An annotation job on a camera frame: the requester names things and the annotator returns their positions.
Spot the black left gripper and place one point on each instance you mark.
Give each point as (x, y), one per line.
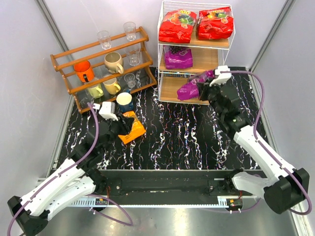
(120, 126)

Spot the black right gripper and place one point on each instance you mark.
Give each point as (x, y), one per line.
(205, 89)

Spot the purple candy bag front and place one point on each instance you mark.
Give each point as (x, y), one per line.
(190, 90)

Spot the purple candy bag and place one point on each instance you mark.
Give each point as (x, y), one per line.
(190, 90)
(177, 57)

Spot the orange candy bag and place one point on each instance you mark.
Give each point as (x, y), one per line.
(137, 129)

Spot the purple candy bag back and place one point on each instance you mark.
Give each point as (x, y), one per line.
(177, 57)

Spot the red candy bag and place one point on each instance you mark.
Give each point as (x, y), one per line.
(177, 26)
(215, 24)

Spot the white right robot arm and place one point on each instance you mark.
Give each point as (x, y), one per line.
(284, 186)

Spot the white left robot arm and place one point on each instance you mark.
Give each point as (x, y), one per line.
(75, 178)

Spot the clear glass bottom shelf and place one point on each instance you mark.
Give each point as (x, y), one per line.
(130, 80)

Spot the clear glass shelf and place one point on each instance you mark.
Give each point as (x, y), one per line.
(133, 54)
(130, 80)

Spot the clear glass middle shelf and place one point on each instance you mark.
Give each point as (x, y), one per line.
(133, 54)

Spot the blue mug white inside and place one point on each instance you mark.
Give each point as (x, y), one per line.
(125, 102)

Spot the yellow mug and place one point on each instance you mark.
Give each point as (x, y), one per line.
(112, 86)

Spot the pale green mug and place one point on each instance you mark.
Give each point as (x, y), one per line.
(96, 91)

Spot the wooden cup rack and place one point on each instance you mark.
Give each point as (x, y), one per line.
(93, 52)

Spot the beige round mug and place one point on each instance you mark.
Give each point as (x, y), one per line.
(114, 63)

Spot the orange mug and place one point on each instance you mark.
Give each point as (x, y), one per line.
(84, 71)

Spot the clear glass top left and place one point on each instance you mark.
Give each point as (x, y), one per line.
(104, 39)

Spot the clear glass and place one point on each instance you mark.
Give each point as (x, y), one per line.
(104, 39)
(130, 30)

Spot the clear glass top right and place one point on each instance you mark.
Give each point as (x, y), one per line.
(130, 30)

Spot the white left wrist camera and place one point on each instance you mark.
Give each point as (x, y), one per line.
(106, 110)

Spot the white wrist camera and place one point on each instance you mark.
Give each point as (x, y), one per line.
(106, 110)
(222, 75)

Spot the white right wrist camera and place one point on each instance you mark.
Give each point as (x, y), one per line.
(222, 75)

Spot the white wire wooden shelf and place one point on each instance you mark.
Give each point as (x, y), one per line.
(207, 54)

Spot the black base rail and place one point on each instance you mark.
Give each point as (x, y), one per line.
(125, 182)

